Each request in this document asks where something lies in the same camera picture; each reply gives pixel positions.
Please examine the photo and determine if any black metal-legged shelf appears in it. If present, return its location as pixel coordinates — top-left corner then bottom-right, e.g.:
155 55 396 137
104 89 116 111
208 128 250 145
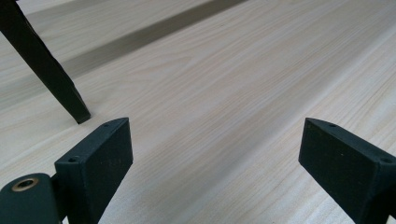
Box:
0 0 92 125

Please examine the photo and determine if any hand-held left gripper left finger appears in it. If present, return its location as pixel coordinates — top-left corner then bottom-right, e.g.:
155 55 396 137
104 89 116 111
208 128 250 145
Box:
53 117 134 224

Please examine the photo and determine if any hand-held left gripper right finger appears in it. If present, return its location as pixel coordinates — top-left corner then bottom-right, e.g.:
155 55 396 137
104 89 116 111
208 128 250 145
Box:
297 117 396 224

